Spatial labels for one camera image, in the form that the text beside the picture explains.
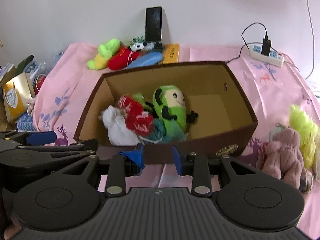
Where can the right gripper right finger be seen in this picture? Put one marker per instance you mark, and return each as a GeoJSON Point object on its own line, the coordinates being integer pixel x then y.
{"type": "Point", "coordinates": [195, 165]}

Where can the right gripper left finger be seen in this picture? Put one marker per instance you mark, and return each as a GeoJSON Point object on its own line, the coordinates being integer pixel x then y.
{"type": "Point", "coordinates": [123, 164]}

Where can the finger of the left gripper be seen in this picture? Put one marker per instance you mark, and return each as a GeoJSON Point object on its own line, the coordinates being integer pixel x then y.
{"type": "Point", "coordinates": [41, 138]}

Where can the white soft cloth bundle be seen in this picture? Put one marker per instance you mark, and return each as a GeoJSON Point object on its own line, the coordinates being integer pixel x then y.
{"type": "Point", "coordinates": [117, 131]}

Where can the teal knitted fabric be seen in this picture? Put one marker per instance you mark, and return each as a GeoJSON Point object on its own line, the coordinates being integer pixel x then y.
{"type": "Point", "coordinates": [158, 134]}

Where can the red knitted fabric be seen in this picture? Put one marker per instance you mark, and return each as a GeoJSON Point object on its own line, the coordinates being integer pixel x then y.
{"type": "Point", "coordinates": [136, 119]}

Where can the green knitted sock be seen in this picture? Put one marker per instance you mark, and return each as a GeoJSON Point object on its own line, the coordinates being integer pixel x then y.
{"type": "Point", "coordinates": [140, 98]}

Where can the green pea plush toy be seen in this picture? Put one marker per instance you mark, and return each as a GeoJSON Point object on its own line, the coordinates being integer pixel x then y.
{"type": "Point", "coordinates": [169, 105]}

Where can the yellow paper bag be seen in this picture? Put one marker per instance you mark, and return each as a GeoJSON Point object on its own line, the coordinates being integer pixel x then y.
{"type": "Point", "coordinates": [16, 94]}

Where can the pink patterned bedsheet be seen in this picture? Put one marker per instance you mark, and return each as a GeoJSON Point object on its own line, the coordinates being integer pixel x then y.
{"type": "Point", "coordinates": [270, 90]}

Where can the brown cardboard box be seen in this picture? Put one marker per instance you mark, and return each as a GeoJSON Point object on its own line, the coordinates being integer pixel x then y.
{"type": "Point", "coordinates": [226, 120]}

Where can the pink teddy bear plush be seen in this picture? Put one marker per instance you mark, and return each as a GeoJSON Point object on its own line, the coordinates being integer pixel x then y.
{"type": "Point", "coordinates": [282, 159]}

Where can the red plush toy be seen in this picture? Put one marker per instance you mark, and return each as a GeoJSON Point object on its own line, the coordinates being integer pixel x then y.
{"type": "Point", "coordinates": [122, 59]}

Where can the green yellow plush toy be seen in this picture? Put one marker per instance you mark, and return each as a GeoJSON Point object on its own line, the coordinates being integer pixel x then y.
{"type": "Point", "coordinates": [105, 52]}

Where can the blue glasses case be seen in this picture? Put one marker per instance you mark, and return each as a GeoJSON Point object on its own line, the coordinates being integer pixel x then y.
{"type": "Point", "coordinates": [148, 59]}

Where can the yellow wooden box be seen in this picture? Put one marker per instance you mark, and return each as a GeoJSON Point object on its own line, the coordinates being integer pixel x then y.
{"type": "Point", "coordinates": [171, 53]}

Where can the neon yellow fluffy item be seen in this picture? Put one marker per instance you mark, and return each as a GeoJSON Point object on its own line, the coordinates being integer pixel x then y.
{"type": "Point", "coordinates": [308, 130]}

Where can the small panda plush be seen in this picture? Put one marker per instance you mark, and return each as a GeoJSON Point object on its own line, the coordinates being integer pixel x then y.
{"type": "Point", "coordinates": [140, 44]}

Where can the black charger plug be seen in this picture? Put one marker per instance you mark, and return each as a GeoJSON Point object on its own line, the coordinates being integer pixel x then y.
{"type": "Point", "coordinates": [266, 46]}

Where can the black smartphone on stand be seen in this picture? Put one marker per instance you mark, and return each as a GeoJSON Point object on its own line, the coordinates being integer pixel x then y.
{"type": "Point", "coordinates": [153, 24]}

